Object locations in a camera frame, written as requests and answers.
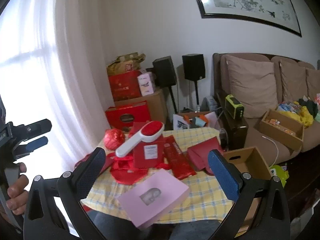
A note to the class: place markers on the open box with papers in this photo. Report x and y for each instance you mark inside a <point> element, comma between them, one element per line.
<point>180,122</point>

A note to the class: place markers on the green black radio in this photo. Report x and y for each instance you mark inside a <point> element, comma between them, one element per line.
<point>233,107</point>

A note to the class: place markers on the red raffia ball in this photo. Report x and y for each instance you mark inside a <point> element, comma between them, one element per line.
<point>114,139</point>

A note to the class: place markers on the candy wrappers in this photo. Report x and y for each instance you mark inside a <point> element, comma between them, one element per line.
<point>273,122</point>

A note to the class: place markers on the large brown carton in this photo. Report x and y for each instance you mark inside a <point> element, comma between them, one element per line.
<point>157,105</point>

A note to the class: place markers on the gold gift bag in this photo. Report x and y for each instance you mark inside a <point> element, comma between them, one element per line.
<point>125,63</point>

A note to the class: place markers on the person's left hand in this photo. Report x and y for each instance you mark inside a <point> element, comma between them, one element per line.
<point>16,197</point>

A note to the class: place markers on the small pink white box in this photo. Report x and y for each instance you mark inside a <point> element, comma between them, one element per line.
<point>146,83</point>

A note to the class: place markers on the wide red gift box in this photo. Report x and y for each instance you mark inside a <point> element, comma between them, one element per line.
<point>140,112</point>

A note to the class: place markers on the white curtain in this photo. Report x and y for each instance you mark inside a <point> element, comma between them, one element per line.
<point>37,55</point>

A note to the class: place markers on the dark green cloth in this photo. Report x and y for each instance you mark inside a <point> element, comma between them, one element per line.
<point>308,106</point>

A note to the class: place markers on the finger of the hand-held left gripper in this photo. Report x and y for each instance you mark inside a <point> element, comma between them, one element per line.
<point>37,142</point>
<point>32,128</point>

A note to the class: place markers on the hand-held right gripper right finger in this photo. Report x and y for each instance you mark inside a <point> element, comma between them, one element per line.
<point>222,172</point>

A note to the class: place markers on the long red packet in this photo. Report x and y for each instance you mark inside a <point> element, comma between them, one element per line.
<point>178,160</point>

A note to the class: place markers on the beige sofa cushion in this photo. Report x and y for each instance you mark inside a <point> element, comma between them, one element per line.
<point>293,80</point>
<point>313,82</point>
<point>250,85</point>

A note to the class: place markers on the green toy case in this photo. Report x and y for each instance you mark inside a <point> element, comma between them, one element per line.
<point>280,176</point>

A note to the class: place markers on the deep cardboard box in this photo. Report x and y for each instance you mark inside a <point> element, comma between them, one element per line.
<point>250,160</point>

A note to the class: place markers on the orange tool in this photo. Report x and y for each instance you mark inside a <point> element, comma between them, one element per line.
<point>188,118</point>

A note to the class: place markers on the pile of snack packets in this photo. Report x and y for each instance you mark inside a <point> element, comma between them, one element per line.
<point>287,106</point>

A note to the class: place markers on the black speaker on stand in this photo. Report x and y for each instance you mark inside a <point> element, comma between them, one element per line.
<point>163,71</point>
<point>193,66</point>

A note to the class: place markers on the brown sofa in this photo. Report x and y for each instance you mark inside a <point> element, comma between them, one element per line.
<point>275,140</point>

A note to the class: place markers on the person's grey pants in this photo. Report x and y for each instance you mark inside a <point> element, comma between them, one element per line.
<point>175,230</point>

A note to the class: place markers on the yellow checked tablecloth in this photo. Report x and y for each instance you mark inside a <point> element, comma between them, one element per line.
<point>200,192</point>

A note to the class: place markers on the teal cylinder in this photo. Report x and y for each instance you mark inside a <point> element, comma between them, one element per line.
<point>200,122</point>

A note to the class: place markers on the framed painting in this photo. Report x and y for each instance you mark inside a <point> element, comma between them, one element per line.
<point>245,0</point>

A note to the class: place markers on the shallow cardboard tray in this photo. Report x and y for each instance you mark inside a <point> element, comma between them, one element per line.
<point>280,135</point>

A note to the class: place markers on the tall red printed box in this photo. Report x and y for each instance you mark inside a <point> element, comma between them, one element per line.
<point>122,85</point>

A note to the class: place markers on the plain yellow plastic bag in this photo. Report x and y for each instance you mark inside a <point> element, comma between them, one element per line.
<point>303,116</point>

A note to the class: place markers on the red handbag-shaped box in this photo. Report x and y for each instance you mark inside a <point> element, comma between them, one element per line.
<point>202,152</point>

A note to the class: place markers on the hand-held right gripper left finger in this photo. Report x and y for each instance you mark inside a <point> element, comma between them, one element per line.
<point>90,172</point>

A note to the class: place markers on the white grey carton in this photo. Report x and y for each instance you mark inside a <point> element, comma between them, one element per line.
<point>211,103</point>

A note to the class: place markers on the light green packet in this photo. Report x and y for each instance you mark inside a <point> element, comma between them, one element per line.
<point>317,117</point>

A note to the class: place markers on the white red lint brush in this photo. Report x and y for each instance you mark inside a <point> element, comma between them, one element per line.
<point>135,142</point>

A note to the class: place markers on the red fabric tote bag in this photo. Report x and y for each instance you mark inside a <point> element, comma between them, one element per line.
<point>125,176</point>

